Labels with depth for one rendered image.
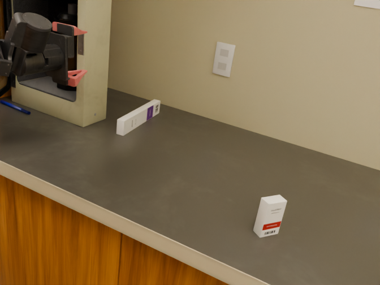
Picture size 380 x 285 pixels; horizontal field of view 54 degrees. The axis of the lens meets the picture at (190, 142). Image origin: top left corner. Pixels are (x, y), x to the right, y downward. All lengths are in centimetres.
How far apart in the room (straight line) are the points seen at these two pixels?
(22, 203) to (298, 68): 93
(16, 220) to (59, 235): 16
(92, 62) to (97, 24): 11
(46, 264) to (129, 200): 37
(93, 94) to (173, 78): 40
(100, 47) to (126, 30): 40
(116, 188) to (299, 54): 74
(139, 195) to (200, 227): 17
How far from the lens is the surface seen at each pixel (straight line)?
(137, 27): 155
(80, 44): 115
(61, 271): 110
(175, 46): 147
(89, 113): 122
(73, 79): 94
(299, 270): 77
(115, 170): 98
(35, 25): 81
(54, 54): 89
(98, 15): 117
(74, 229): 98
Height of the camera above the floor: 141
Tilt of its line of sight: 24 degrees down
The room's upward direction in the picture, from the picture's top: 9 degrees clockwise
